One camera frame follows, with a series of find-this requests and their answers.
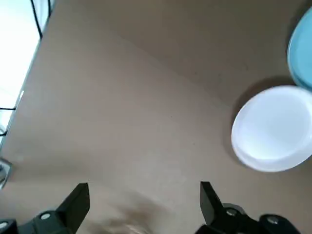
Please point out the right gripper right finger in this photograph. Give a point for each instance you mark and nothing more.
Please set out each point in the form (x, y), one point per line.
(212, 209)

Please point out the pink plate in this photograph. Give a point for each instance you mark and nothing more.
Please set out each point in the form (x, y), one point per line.
(273, 129)

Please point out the blue plate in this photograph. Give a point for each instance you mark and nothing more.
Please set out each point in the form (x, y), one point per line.
(302, 48)

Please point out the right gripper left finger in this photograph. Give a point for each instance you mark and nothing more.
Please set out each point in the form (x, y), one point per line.
(70, 207)

